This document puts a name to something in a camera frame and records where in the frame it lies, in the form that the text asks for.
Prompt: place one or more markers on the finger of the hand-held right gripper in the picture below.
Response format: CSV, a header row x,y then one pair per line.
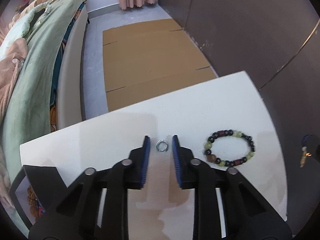
x,y
307,140

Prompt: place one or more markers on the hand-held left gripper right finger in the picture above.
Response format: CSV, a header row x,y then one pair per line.
x,y
176,155

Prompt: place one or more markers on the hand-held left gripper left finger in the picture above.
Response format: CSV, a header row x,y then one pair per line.
x,y
146,155

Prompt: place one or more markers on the black square gift box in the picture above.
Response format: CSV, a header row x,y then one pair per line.
x,y
42,177

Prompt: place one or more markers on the flat cardboard sheet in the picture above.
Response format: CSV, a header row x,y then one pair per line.
x,y
150,60

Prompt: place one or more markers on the bed with green sheet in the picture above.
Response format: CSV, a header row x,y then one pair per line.
x,y
42,62

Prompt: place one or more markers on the pink flower print blanket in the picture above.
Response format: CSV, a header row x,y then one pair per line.
x,y
10,65

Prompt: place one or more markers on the light green quilt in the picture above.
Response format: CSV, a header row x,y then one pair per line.
x,y
23,22

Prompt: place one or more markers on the beige bed frame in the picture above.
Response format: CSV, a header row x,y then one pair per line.
x,y
72,80

